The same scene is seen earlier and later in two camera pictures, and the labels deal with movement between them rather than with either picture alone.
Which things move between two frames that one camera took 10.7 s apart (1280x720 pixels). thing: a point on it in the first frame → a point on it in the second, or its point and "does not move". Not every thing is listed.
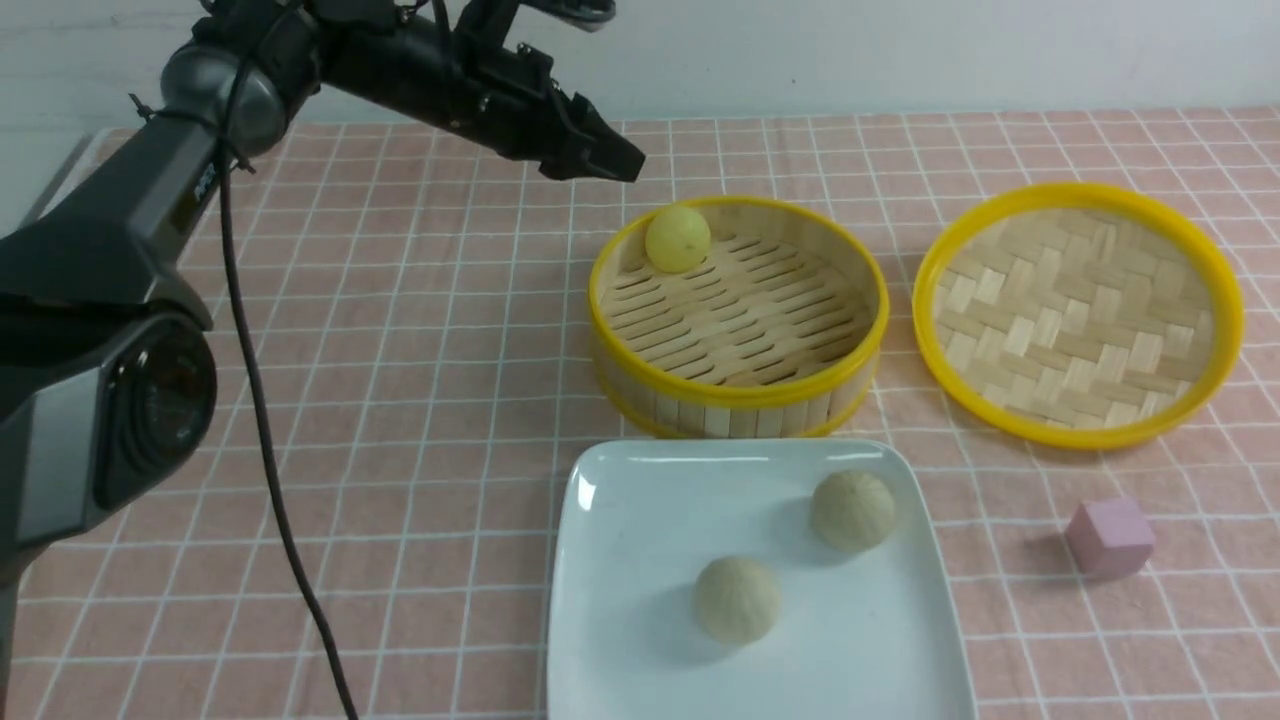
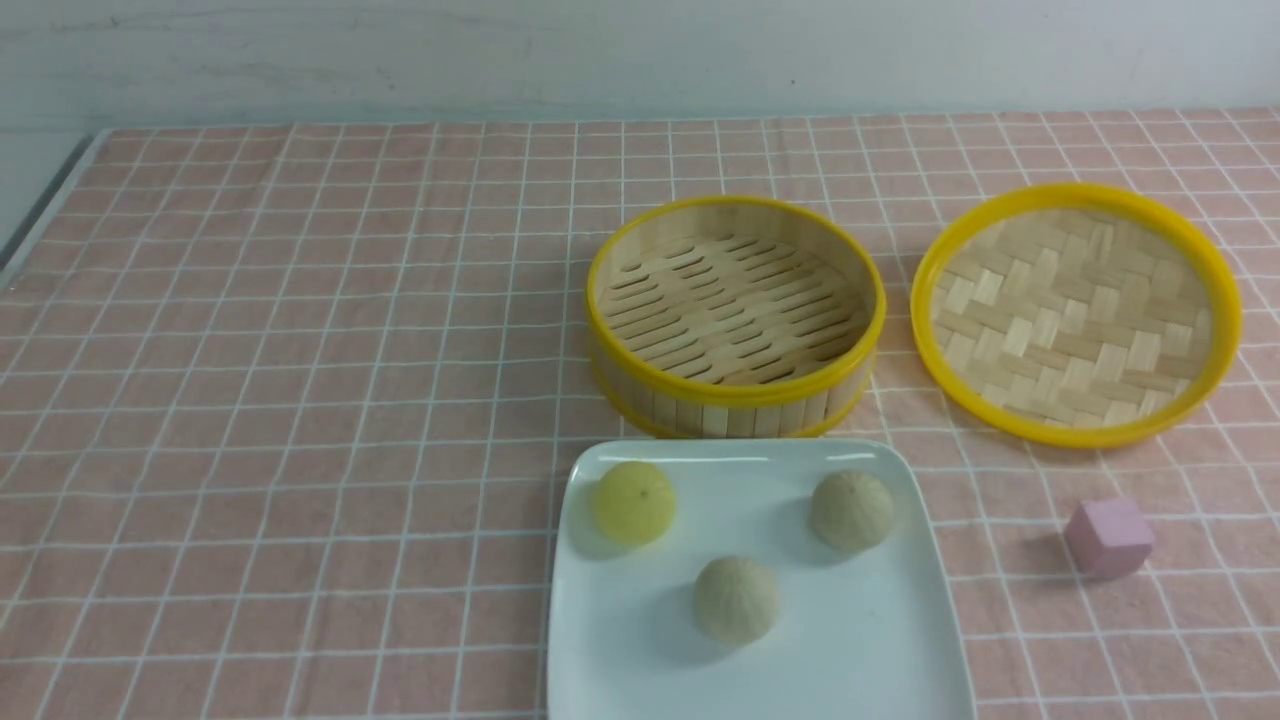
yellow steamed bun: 677,239 → 633,502
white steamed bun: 737,601 does not move
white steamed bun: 853,511 does not move
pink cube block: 1110,538 does not move
